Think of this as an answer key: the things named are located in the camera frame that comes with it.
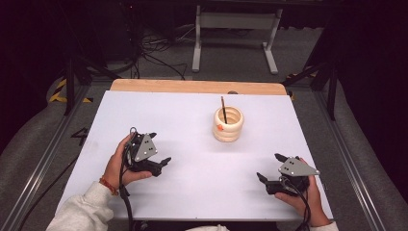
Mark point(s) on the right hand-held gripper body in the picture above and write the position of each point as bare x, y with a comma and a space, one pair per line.
296, 168

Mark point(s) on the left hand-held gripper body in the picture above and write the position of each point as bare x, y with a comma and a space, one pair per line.
145, 149

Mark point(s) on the cream ribbed pen holder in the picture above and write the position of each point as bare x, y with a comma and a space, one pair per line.
228, 130

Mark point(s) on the dark pencil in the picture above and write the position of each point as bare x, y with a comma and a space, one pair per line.
224, 110

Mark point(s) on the person's right hand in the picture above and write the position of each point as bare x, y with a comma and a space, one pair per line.
304, 202

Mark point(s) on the person's left hand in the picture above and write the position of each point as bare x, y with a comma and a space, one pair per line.
114, 166

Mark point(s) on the white board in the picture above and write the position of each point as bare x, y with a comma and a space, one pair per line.
198, 160

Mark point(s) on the person's white clothing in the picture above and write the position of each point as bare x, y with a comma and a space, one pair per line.
208, 228

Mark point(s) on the yellow black floor tape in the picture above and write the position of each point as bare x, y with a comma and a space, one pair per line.
57, 93

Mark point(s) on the white metal stand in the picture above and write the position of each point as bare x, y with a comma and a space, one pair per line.
237, 20

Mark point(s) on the aluminium rail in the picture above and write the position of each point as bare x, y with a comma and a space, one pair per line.
349, 160
41, 160

